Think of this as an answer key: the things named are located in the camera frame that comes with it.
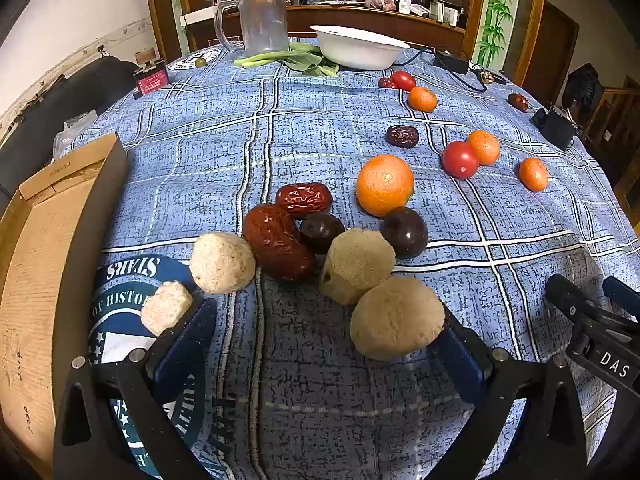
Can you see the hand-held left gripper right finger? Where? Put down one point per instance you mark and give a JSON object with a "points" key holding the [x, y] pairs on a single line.
{"points": [[460, 360]]}

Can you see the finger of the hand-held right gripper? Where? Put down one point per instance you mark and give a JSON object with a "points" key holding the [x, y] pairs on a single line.
{"points": [[622, 294], [567, 297]]}

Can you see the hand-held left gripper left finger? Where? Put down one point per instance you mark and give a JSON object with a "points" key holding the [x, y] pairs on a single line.
{"points": [[186, 347]]}

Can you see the small pale spongy chunk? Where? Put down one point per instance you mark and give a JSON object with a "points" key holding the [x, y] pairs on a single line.
{"points": [[166, 307]]}

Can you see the beige spongy ball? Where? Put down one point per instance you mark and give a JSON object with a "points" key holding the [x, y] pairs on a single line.
{"points": [[355, 265], [221, 262], [396, 317]]}

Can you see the tangerine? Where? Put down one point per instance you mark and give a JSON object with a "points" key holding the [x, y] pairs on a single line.
{"points": [[422, 99], [485, 147], [533, 174]]}

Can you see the dark purple plum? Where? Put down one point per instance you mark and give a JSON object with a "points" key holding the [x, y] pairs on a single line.
{"points": [[404, 232], [321, 231]]}

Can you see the brown cardboard box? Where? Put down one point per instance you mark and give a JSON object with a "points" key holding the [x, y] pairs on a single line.
{"points": [[40, 285]]}

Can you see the red tomato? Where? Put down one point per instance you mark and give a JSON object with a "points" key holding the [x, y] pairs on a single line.
{"points": [[402, 80], [460, 159]]}

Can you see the large orange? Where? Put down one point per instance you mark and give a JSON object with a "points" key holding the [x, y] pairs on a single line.
{"points": [[385, 185]]}

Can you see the large red date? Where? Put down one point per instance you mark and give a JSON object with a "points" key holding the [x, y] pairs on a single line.
{"points": [[277, 242]]}

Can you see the wooden chair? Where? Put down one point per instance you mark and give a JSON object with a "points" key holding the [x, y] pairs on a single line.
{"points": [[617, 110]]}

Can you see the blue printed tablecloth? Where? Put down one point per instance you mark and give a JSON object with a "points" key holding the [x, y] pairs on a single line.
{"points": [[200, 160]]}

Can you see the black bag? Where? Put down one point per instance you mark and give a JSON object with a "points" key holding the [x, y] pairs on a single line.
{"points": [[582, 85]]}

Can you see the dark wrinkled date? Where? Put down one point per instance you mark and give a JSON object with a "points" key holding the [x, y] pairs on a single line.
{"points": [[401, 136]]}

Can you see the crumpled clear plastic bag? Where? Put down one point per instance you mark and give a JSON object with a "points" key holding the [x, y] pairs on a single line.
{"points": [[75, 132]]}

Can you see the brown wooden door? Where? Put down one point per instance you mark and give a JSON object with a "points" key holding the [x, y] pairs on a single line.
{"points": [[550, 45]]}

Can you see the dark red small box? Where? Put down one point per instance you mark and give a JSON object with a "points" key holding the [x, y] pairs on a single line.
{"points": [[151, 80]]}

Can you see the black armchair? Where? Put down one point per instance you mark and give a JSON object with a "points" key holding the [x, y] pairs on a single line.
{"points": [[50, 105]]}

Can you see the small red date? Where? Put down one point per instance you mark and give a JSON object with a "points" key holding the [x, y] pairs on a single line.
{"points": [[385, 82]]}

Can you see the small tan box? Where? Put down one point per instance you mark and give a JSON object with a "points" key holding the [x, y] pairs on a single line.
{"points": [[145, 55]]}

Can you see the green onion stalk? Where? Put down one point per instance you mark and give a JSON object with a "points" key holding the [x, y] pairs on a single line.
{"points": [[260, 58]]}

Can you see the white jar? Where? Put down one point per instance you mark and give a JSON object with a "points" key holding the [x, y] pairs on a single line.
{"points": [[452, 16]]}

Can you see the leafy green vegetable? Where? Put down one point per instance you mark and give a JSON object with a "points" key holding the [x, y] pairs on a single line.
{"points": [[305, 60]]}

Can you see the glass jar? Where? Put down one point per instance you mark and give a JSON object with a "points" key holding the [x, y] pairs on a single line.
{"points": [[435, 11]]}

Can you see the white bowl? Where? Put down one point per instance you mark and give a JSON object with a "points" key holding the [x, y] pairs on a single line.
{"points": [[360, 47]]}

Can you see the clear plastic pitcher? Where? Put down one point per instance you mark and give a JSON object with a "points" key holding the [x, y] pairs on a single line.
{"points": [[262, 20]]}

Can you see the wooden counter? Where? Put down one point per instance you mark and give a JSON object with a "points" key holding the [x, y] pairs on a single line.
{"points": [[325, 17]]}

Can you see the bamboo wall decal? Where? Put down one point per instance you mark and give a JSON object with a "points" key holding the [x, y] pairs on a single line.
{"points": [[495, 10]]}

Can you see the wooden archway frame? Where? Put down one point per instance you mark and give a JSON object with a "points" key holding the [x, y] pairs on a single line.
{"points": [[155, 10]]}

